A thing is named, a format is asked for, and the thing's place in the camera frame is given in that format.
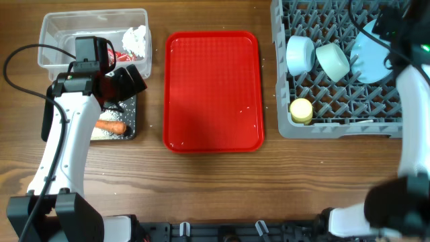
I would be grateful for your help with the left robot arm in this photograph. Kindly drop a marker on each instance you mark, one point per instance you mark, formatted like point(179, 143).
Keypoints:
point(54, 207)

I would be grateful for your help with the grey dishwasher rack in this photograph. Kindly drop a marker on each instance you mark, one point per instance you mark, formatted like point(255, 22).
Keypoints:
point(337, 106)

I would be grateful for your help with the red serving tray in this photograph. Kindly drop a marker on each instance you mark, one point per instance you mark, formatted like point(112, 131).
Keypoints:
point(212, 96)

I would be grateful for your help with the white rice pile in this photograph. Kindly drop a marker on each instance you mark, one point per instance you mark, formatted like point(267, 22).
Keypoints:
point(128, 117)

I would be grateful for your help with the light blue plate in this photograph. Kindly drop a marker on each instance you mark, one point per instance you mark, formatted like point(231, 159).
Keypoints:
point(368, 58)

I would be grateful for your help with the black tray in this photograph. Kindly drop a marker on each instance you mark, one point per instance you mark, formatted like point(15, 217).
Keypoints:
point(49, 113)

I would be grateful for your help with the white napkin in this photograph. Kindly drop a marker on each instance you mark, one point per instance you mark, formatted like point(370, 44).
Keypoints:
point(134, 42)

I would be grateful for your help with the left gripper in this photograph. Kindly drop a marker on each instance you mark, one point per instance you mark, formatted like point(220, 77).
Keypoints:
point(129, 88)

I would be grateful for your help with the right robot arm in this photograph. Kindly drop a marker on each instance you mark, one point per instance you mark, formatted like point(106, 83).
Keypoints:
point(399, 207)

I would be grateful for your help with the light blue bowl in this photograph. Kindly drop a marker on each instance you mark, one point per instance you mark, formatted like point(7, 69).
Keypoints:
point(300, 55)

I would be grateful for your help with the clear plastic bin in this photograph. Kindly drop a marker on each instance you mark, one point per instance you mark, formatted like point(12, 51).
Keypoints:
point(61, 28)

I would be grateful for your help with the red snack wrapper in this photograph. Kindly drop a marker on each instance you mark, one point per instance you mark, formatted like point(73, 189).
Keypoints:
point(120, 56)

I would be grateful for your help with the orange carrot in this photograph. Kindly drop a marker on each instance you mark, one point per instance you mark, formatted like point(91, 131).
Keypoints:
point(115, 127)

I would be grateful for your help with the green bowl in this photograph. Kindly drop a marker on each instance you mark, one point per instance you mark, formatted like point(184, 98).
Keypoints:
point(333, 61)

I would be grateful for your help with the yellow cup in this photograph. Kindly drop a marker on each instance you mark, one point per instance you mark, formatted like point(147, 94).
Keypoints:
point(301, 111)

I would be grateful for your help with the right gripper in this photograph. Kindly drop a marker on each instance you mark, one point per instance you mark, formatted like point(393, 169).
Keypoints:
point(390, 16)

